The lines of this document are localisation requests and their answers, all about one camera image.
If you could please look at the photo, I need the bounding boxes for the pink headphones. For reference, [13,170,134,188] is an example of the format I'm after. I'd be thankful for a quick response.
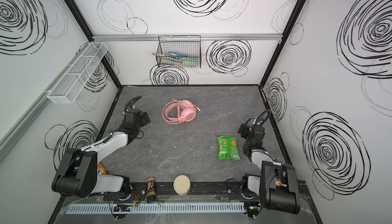
[162,99,201,124]

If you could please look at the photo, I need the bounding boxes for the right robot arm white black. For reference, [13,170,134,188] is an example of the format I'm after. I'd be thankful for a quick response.
[238,109,301,214]

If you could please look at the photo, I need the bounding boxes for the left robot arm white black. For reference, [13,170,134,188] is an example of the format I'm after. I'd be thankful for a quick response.
[51,96,151,200]

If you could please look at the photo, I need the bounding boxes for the green snack bag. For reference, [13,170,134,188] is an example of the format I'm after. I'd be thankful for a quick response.
[216,136,241,161]

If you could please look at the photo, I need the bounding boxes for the orange white snack bag left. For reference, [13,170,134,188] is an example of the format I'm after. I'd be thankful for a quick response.
[97,163,108,175]

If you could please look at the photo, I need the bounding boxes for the green item in basket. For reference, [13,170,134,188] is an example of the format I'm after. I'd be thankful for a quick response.
[181,57,198,68]

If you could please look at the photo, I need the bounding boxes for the small brown bottle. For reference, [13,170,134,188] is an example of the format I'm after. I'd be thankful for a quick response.
[146,177,156,204]

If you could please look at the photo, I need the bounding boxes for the beige round lid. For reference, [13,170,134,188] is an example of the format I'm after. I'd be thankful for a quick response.
[173,175,191,196]

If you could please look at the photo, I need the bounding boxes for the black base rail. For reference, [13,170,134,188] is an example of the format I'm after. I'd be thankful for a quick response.
[102,180,264,203]

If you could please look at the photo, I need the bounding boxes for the black wire basket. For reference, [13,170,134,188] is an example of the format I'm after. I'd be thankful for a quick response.
[153,35,202,69]

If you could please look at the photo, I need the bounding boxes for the clear plastic wall shelf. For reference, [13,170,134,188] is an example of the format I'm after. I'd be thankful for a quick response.
[47,42,108,104]

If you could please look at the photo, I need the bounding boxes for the white slotted cable duct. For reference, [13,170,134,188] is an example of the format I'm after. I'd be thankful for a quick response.
[65,202,246,215]

